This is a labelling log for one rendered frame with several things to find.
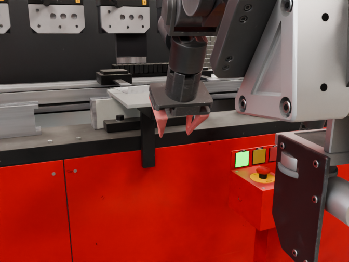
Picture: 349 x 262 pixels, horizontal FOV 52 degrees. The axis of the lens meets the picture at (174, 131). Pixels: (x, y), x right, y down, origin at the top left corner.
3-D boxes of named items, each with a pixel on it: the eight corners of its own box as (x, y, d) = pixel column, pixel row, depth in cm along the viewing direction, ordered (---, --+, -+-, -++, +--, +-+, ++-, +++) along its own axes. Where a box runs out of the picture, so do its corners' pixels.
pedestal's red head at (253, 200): (259, 231, 96) (264, 169, 91) (228, 206, 110) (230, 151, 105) (316, 216, 104) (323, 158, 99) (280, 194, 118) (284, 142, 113)
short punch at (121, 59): (117, 63, 114) (116, 33, 112) (116, 63, 116) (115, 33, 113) (147, 63, 118) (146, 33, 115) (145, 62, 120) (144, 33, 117)
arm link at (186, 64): (178, 41, 52) (214, 41, 54) (167, 20, 57) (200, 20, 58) (172, 80, 57) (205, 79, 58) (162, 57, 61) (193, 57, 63)
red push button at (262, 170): (260, 183, 99) (262, 171, 98) (252, 178, 102) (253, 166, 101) (272, 181, 100) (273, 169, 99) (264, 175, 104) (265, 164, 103)
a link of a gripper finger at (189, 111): (159, 123, 71) (164, 84, 65) (192, 120, 73) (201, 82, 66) (166, 147, 66) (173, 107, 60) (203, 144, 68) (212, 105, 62)
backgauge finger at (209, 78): (201, 86, 132) (201, 72, 131) (175, 77, 155) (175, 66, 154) (229, 84, 136) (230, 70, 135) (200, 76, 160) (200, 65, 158)
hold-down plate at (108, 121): (106, 133, 111) (106, 123, 110) (103, 128, 116) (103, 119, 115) (193, 123, 122) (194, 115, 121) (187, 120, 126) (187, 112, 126)
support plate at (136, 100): (127, 108, 91) (127, 104, 91) (107, 92, 115) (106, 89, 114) (191, 103, 97) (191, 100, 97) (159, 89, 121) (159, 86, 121)
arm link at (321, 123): (316, 109, 89) (334, 108, 90) (300, 97, 94) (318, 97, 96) (308, 133, 92) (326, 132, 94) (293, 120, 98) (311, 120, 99)
